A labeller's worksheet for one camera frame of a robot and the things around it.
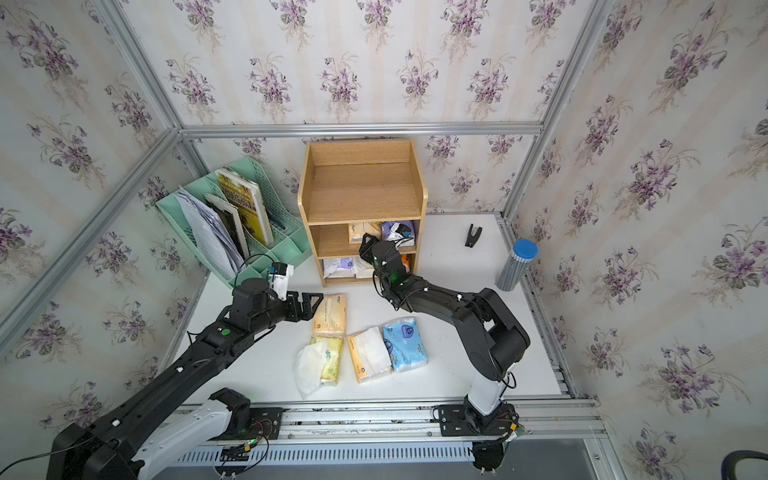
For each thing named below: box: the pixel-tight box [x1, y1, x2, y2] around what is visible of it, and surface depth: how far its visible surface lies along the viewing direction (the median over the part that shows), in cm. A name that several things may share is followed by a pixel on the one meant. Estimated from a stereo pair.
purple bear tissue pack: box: [382, 220, 415, 247], surface depth 80 cm
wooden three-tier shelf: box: [298, 139, 428, 287], surface depth 88 cm
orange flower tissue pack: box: [348, 326, 393, 383], surface depth 81 cm
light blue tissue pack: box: [382, 316, 429, 373], surface depth 84 cm
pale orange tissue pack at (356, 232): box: [348, 222, 366, 244], surface depth 89 cm
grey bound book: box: [204, 193, 251, 260], surface depth 97 cm
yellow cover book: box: [215, 168, 274, 246], surface depth 98 cm
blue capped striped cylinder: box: [495, 239, 539, 292], surface depth 88 cm
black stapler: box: [465, 224, 483, 248], surface depth 113 cm
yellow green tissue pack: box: [294, 336, 344, 400], surface depth 80 cm
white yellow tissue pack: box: [353, 256, 375, 279], surface depth 96 cm
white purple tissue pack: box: [323, 257, 356, 279], surface depth 97 cm
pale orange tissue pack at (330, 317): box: [312, 294, 347, 337], surface depth 88 cm
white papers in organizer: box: [174, 187, 245, 280], surface depth 89 cm
